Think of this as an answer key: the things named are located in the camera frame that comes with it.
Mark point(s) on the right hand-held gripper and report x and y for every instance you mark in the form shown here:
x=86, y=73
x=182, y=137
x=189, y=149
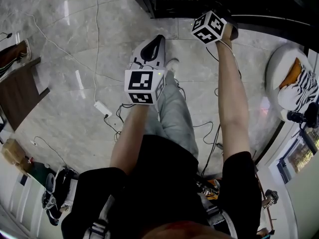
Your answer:
x=209, y=26

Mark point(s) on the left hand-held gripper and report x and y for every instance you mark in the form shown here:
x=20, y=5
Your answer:
x=140, y=81

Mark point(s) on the person's right forearm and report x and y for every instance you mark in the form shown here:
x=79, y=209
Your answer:
x=231, y=96

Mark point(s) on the person's left forearm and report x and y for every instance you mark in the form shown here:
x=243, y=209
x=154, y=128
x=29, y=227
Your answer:
x=132, y=138

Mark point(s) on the person's white shoe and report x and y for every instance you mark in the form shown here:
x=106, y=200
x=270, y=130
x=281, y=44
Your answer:
x=172, y=63

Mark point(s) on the person's grey trousers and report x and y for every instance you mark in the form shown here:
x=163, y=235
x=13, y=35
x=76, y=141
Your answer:
x=174, y=113

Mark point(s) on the white power strip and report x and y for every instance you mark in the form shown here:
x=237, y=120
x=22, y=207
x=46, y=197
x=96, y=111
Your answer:
x=102, y=108

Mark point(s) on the white beanbag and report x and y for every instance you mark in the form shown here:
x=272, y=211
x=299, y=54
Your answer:
x=276, y=83

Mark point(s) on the orange cushion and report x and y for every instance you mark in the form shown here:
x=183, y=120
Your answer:
x=290, y=73

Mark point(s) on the black white striped cushion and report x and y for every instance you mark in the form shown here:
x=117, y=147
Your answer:
x=304, y=88

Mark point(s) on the person's black shirt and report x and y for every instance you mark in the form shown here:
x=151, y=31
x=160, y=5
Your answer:
x=162, y=183

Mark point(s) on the dark wooden chair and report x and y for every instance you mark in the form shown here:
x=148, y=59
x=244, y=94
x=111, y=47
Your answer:
x=20, y=93

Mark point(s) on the small black plug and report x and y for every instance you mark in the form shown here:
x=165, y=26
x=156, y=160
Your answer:
x=9, y=35

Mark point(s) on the heap of black white devices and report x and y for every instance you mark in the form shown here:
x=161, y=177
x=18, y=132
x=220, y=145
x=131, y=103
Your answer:
x=57, y=190

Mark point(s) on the small brown box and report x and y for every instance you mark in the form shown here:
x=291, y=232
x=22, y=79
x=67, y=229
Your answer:
x=25, y=163

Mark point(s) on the person's chin and neck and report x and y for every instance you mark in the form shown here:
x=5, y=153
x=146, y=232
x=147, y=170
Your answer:
x=179, y=233

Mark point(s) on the white panelled cabinet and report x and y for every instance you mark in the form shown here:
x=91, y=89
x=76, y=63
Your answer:
x=22, y=203

